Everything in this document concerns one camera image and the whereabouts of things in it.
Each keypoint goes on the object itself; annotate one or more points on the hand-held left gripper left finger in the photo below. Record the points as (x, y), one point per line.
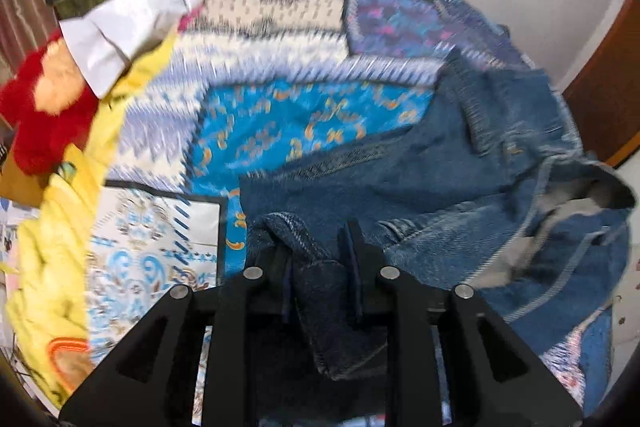
(235, 332)

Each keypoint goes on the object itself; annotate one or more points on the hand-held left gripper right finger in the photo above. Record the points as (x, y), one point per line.
(405, 337)

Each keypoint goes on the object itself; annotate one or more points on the blue denim jacket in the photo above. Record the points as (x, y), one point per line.
(440, 187)

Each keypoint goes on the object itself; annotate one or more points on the yellow blanket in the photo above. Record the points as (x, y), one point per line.
(60, 247)

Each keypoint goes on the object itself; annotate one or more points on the patchwork bed quilt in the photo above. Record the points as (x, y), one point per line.
(280, 72)

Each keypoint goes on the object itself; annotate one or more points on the red plush toy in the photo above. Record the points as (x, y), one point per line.
(45, 107)

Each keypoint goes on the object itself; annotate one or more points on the wooden wardrobe with sliding door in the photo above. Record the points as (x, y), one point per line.
(607, 92)

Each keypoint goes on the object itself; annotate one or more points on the white cloth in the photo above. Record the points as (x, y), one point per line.
(135, 17)

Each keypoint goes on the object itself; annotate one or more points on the brown striped curtain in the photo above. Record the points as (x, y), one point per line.
(20, 7)

